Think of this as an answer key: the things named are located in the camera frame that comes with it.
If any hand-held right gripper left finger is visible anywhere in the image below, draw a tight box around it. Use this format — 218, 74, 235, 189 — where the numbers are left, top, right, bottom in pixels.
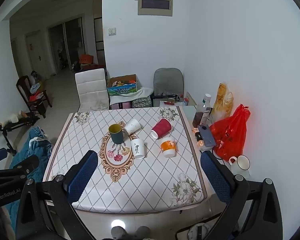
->
16, 150, 99, 240

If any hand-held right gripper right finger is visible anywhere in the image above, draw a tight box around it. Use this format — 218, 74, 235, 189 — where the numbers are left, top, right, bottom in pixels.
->
200, 150, 283, 240

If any orange and white cup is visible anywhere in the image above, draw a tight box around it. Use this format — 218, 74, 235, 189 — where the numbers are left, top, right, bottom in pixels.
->
160, 137, 177, 158

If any white cup with black print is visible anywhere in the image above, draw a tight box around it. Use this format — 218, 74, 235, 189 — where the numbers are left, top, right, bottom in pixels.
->
130, 138, 145, 159

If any plain white paper cup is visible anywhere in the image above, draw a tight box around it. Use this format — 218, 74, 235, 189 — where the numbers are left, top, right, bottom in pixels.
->
124, 118, 142, 136

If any red paper cup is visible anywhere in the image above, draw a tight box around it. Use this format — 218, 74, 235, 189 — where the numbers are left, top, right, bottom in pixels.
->
151, 118, 173, 139

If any blue cloth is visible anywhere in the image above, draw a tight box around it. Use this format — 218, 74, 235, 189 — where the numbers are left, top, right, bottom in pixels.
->
8, 126, 53, 233

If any white enamel mug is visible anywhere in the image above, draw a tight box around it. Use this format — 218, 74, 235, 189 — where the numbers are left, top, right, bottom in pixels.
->
228, 155, 251, 175

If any black folding stand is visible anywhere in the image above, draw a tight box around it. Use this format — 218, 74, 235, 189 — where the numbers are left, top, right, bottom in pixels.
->
0, 116, 41, 156

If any blue-grey smartphone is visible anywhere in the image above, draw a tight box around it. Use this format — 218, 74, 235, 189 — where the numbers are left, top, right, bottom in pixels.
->
197, 124, 217, 147

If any red plastic bag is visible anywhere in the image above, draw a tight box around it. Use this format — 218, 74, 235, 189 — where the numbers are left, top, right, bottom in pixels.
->
209, 103, 251, 162

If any dark green mug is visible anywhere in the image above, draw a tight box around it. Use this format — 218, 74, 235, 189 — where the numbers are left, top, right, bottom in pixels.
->
108, 123, 125, 145

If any floral diamond pattern tablecloth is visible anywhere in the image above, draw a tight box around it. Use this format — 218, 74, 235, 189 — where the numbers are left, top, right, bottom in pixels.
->
42, 106, 210, 214

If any grey slipper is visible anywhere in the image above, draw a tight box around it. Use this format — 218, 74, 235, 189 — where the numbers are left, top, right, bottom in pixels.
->
134, 226, 151, 240
111, 226, 128, 240

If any dark bottle with white cap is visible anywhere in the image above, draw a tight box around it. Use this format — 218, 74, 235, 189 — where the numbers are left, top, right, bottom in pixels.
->
192, 93, 213, 128

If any clothes pile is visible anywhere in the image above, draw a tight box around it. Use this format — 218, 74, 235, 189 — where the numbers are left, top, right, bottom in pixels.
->
28, 82, 45, 102

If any dark wooden chair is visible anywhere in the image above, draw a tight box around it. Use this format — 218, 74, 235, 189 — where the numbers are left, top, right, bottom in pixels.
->
16, 75, 53, 119

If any clear bag of bread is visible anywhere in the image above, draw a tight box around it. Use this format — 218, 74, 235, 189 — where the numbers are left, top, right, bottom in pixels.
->
211, 82, 234, 123

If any pink storage box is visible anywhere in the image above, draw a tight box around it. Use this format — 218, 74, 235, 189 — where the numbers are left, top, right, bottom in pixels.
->
110, 102, 133, 110

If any white padded chair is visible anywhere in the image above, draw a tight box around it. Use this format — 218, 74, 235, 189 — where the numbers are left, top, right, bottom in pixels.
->
75, 68, 110, 112

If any black and white patterned bag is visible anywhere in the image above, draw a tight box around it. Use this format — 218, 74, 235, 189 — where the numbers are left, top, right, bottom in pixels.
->
132, 95, 153, 109

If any cardboard box with blue print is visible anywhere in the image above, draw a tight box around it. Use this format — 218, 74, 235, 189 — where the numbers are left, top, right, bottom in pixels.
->
107, 74, 139, 97

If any white cloth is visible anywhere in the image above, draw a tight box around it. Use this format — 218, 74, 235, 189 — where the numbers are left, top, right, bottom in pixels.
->
109, 87, 153, 106

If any grey padded chair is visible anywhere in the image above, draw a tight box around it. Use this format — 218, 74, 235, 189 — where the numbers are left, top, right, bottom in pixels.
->
153, 68, 185, 106

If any orange box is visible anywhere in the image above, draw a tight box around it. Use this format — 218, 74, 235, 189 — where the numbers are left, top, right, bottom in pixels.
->
79, 54, 94, 65

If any beige electrical panel box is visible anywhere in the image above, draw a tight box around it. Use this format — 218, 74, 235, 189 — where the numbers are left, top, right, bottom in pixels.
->
137, 0, 174, 17

